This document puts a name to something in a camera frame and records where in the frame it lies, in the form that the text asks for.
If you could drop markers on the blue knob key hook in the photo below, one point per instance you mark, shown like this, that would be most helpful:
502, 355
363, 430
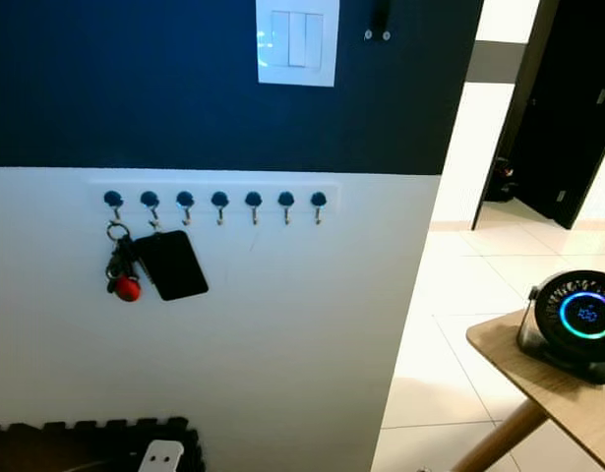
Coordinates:
185, 199
253, 199
150, 199
219, 199
285, 199
113, 199
318, 199

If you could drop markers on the key bunch with red ball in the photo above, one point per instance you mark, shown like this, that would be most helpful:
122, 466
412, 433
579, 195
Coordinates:
126, 287

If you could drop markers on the black card holder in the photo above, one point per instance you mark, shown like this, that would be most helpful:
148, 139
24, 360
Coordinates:
174, 267

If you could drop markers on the black room door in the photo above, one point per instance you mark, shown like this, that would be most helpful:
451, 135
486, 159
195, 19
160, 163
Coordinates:
558, 108

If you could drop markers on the light wooden table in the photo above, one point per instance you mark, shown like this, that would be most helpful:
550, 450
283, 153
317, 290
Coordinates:
558, 393

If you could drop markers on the white key hook rail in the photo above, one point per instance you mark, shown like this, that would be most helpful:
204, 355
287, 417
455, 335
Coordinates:
236, 187

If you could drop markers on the white wall light switch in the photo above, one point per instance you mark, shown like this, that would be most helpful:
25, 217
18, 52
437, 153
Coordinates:
297, 41

